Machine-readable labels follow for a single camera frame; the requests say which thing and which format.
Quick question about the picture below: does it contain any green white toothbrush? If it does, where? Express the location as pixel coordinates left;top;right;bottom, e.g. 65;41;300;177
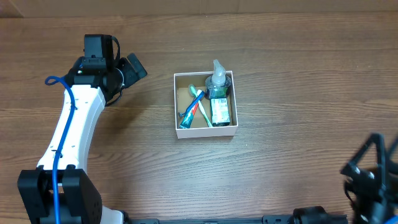
188;84;213;128

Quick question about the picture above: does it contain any red green toothpaste tube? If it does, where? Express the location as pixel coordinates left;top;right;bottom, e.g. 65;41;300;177
179;103;198;129

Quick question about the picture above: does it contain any blue disposable razor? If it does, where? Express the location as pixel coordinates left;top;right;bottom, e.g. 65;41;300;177
178;90;205;117

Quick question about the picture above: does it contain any clear soap pump bottle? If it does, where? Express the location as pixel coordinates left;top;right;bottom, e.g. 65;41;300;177
205;59;232;100

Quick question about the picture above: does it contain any green white soap packet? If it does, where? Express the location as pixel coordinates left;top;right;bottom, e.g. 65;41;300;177
210;98;231;126

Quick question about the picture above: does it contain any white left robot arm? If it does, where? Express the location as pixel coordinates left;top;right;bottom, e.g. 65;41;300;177
17;34;147;224

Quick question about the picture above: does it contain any white cardboard box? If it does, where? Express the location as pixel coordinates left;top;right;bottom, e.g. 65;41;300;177
174;71;239;139

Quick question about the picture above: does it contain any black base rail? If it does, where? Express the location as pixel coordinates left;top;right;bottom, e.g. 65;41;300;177
126;215;291;224

